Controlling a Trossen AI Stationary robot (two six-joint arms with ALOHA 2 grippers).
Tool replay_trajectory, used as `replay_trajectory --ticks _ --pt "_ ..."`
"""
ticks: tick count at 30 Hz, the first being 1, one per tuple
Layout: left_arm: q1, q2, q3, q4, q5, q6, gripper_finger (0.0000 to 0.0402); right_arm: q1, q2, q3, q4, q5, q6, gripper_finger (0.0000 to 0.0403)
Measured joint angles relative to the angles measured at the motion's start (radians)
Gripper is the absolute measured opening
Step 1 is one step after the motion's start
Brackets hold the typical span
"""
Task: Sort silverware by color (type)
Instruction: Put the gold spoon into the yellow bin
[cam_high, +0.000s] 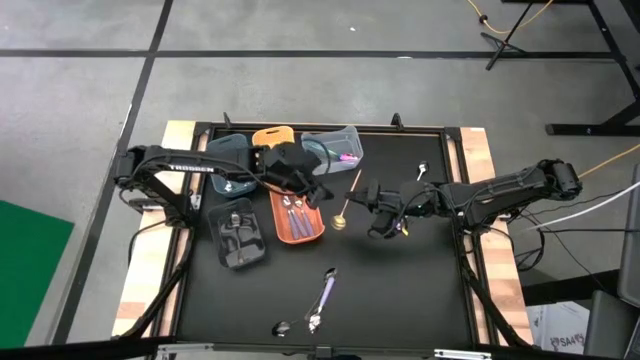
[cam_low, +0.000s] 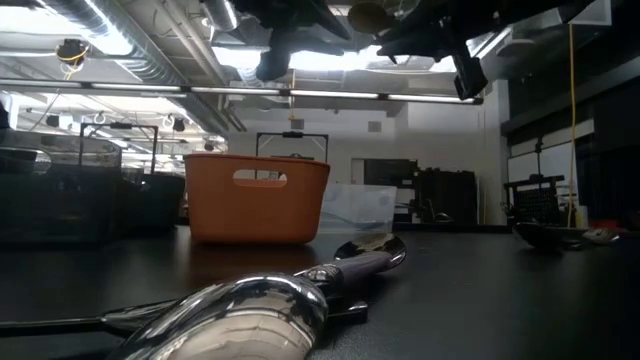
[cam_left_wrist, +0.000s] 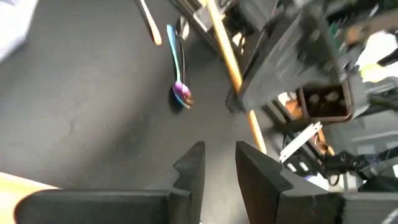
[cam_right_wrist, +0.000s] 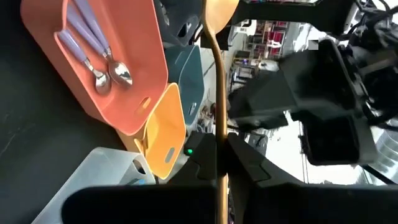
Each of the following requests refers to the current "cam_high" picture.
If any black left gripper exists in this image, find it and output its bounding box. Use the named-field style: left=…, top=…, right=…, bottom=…
left=252, top=142, right=335, bottom=210

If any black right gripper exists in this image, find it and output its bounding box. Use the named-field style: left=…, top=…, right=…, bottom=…
left=345, top=180, right=441, bottom=239

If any gold metal spoon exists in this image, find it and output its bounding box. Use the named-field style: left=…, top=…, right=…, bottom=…
left=331, top=168, right=363, bottom=232

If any dark orange plastic bin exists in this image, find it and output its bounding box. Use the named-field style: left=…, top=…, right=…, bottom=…
left=267, top=188, right=327, bottom=247

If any light orange plastic bin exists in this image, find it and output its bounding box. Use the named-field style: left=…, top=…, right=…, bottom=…
left=251, top=125, right=296, bottom=150

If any clear plastic bin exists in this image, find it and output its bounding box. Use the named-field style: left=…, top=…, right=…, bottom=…
left=300, top=124, right=365, bottom=177

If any black translucent plastic bin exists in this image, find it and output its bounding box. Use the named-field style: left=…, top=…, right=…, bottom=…
left=206, top=198, right=268, bottom=272

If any blue-grey plastic bin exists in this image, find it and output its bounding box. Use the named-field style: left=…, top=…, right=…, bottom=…
left=205, top=133, right=258, bottom=198

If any wooden table side board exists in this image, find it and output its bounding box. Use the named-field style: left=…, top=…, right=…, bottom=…
left=110, top=119, right=199, bottom=337
left=458, top=127, right=534, bottom=346

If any black tripod stand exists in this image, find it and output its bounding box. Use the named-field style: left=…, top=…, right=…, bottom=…
left=480, top=0, right=536, bottom=71

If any white cardboard box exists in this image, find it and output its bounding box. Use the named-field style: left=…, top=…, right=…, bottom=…
left=527, top=299, right=591, bottom=357

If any grey office chair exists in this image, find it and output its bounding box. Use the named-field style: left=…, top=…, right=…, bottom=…
left=582, top=164, right=640, bottom=360

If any black gantry bar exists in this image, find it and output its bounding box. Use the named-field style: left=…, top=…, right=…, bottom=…
left=0, top=335, right=176, bottom=360

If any green floor mat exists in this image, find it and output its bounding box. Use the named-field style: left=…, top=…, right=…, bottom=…
left=0, top=199, right=76, bottom=350

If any black metal table frame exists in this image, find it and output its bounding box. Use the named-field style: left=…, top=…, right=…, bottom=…
left=152, top=119, right=501, bottom=351

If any black diagonal frame strut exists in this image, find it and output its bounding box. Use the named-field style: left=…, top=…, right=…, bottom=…
left=119, top=234, right=199, bottom=341
left=457, top=234, right=531, bottom=349

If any silver table edge bracket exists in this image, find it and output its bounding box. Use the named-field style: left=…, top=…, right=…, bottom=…
left=433, top=348, right=494, bottom=360
left=155, top=342, right=215, bottom=360

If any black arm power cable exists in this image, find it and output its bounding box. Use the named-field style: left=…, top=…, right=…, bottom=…
left=127, top=218, right=174, bottom=262

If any yellow hanging cable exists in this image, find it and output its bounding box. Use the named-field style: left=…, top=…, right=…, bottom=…
left=467, top=0, right=555, bottom=36

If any white cable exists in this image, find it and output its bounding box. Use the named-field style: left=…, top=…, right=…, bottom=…
left=524, top=180, right=640, bottom=232

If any black floor cable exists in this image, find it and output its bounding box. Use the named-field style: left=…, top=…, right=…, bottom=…
left=539, top=225, right=640, bottom=235

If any black desk leg frame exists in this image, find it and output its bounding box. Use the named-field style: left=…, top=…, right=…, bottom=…
left=544, top=0, right=640, bottom=137

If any yellow extension cable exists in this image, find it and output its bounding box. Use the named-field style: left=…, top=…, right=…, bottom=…
left=578, top=143, right=640, bottom=180

